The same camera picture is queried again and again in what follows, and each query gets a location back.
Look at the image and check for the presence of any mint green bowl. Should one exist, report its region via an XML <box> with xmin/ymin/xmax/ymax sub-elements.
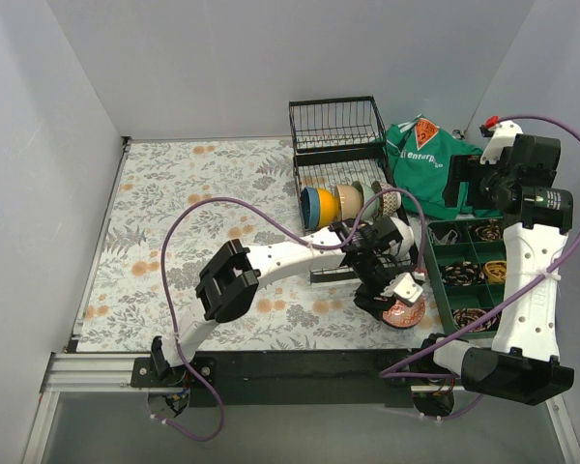
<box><xmin>352</xmin><ymin>181</ymin><xmax>379</xmax><ymax>220</ymax></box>

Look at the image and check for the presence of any white ribbed bowl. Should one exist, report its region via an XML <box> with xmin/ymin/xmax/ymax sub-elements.
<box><xmin>389</xmin><ymin>217</ymin><xmax>415</xmax><ymax>259</ymax></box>

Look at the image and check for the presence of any orange patterned bowl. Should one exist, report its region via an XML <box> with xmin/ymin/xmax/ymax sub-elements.
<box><xmin>382</xmin><ymin>297</ymin><xmax>425</xmax><ymax>329</ymax></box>

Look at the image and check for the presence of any brown patterned bowl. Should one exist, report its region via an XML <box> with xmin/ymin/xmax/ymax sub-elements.
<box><xmin>371</xmin><ymin>180</ymin><xmax>401</xmax><ymax>218</ymax></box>

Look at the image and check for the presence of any cream bowl with yellow stripe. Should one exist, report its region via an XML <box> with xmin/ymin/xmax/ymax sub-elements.
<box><xmin>316</xmin><ymin>188</ymin><xmax>339</xmax><ymax>228</ymax></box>

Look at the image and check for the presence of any blue bowl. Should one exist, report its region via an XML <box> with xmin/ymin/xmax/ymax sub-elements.
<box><xmin>300</xmin><ymin>187</ymin><xmax>320</xmax><ymax>230</ymax></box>

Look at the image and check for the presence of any black wire dish rack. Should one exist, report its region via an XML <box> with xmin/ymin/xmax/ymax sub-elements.
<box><xmin>288</xmin><ymin>95</ymin><xmax>421</xmax><ymax>286</ymax></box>

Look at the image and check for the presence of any cream ceramic bowl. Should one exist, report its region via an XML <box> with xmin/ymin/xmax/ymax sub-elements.
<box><xmin>333</xmin><ymin>184</ymin><xmax>363</xmax><ymax>220</ymax></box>

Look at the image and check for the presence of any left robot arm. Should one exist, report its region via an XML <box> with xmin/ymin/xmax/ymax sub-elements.
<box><xmin>151</xmin><ymin>217</ymin><xmax>422</xmax><ymax>387</ymax></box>

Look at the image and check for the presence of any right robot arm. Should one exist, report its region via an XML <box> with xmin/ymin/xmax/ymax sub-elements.
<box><xmin>418</xmin><ymin>133</ymin><xmax>574</xmax><ymax>405</ymax></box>

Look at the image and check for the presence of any green shirt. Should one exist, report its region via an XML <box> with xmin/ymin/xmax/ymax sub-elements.
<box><xmin>386</xmin><ymin>114</ymin><xmax>500</xmax><ymax>220</ymax></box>

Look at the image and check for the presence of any green compartment tray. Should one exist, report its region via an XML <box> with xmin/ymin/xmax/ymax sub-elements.
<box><xmin>423</xmin><ymin>217</ymin><xmax>507</xmax><ymax>334</ymax></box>

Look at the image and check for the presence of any floral patterned table mat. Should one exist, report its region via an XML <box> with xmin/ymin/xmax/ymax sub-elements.
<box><xmin>77</xmin><ymin>139</ymin><xmax>442</xmax><ymax>353</ymax></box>

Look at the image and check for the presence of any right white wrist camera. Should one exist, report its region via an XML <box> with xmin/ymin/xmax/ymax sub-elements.
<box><xmin>479</xmin><ymin>116</ymin><xmax>523</xmax><ymax>165</ymax></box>

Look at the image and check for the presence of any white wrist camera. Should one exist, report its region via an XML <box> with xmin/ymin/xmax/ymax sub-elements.
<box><xmin>381</xmin><ymin>271</ymin><xmax>425</xmax><ymax>306</ymax></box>
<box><xmin>479</xmin><ymin>116</ymin><xmax>523</xmax><ymax>165</ymax></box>

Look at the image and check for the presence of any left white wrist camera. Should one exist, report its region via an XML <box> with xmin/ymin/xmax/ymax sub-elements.
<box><xmin>381</xmin><ymin>271</ymin><xmax>425</xmax><ymax>306</ymax></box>

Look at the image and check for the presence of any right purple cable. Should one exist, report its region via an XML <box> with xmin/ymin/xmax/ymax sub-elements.
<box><xmin>379</xmin><ymin>114</ymin><xmax>580</xmax><ymax>421</ymax></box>

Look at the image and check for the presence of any aluminium front rail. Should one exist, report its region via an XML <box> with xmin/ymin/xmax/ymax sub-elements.
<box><xmin>38</xmin><ymin>350</ymin><xmax>562</xmax><ymax>397</ymax></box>

